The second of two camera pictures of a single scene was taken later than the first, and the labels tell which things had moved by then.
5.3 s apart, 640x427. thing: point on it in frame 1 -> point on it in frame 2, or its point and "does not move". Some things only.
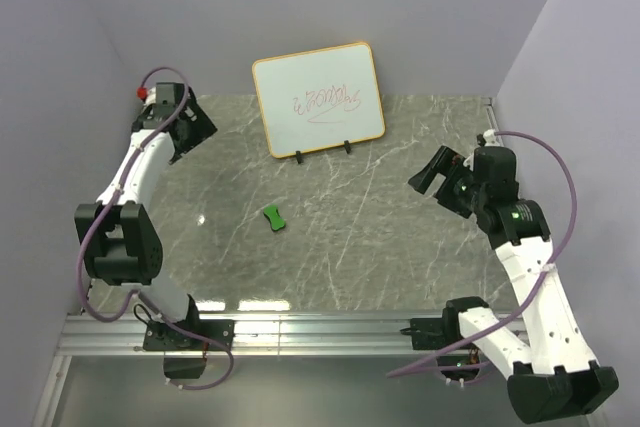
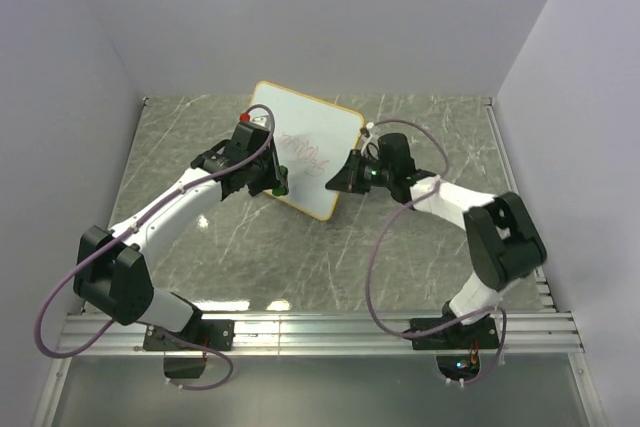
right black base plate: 436,333 does not move
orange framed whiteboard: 320,98 -> 312,140
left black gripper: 202,128 -> 272,180
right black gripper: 446,161 -> 348,179
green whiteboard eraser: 272,214 -> 282,189
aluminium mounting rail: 119,336 does not move
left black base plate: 162,336 does not move
